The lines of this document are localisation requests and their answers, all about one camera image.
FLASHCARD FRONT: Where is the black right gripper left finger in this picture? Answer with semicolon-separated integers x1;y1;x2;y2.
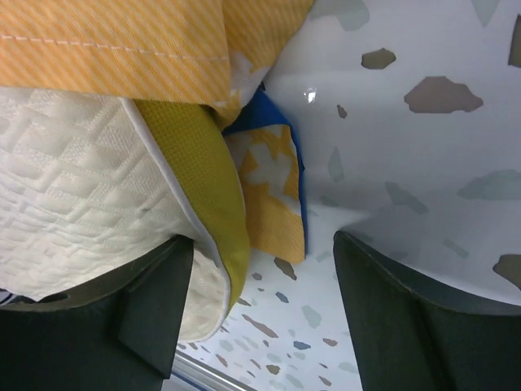
1;236;194;390

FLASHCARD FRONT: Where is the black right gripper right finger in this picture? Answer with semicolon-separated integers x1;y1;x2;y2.
333;231;520;390

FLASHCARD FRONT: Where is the aluminium mounting rail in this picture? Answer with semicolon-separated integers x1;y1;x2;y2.
162;350;252;391

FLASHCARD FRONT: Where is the cream quilted pillow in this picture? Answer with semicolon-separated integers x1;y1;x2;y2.
1;87;250;343

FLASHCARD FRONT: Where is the orange mickey mouse pillowcase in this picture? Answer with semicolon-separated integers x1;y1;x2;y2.
1;1;313;263

